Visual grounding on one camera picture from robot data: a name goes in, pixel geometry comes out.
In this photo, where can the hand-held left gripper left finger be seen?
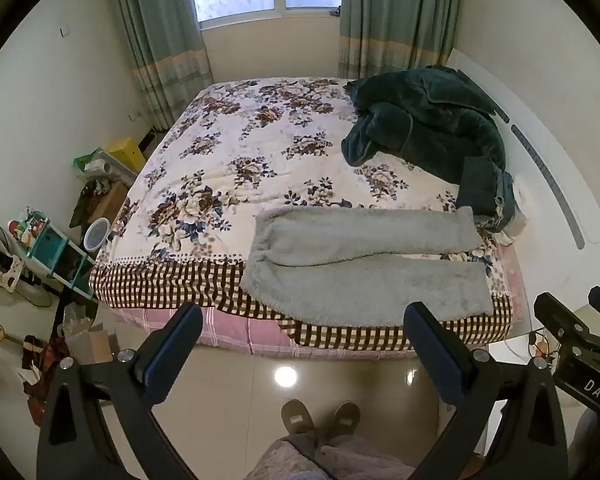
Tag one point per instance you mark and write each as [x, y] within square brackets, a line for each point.
[172, 355]

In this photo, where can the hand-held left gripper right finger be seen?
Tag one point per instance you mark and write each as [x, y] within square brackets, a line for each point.
[437, 355]

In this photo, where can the grey fluffy pants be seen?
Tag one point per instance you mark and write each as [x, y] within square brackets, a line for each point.
[340, 280]

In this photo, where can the person's right forearm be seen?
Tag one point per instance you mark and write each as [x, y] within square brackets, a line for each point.
[597, 435]

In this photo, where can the pink checked bed sheet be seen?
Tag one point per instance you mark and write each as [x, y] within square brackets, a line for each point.
[240, 332]

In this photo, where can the brown paper bag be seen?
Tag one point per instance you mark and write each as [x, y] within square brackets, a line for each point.
[90, 345]

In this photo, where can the brown slipper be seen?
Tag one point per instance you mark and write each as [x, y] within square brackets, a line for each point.
[346, 417]
[299, 417]

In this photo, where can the red cloth pile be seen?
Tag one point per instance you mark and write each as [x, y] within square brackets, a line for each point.
[42, 370]

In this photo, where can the person's right leg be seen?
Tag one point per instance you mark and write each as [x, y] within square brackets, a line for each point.
[360, 462]

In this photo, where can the person's leg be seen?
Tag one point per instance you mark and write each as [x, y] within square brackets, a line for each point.
[360, 462]
[285, 457]

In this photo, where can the white bucket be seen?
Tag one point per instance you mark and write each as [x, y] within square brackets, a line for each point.
[97, 235]

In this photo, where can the person's left leg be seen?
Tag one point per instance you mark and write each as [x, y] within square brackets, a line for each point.
[285, 457]

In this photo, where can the teal shelf rack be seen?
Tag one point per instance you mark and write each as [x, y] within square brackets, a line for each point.
[55, 250]

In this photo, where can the folded blue jeans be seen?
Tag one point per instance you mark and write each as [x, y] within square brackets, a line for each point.
[480, 185]

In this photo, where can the brown wooden cabinet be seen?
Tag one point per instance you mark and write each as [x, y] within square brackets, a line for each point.
[100, 202]

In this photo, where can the white headboard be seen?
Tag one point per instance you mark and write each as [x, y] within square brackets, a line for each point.
[555, 125]

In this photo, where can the standing fan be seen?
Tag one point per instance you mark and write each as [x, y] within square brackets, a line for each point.
[2, 265]

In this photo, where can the green plastic packet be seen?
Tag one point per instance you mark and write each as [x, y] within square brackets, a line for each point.
[97, 162]

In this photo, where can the yellow box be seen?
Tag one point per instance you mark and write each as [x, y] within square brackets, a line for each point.
[127, 152]

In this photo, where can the floral quilt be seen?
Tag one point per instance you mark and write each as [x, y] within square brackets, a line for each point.
[260, 160]

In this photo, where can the dark green fleece blanket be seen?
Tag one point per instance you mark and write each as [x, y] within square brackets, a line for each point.
[430, 115]

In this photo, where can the green curtain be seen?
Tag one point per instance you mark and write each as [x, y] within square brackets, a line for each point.
[395, 15]
[160, 35]

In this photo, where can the wall switch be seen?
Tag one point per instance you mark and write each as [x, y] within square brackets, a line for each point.
[65, 30]

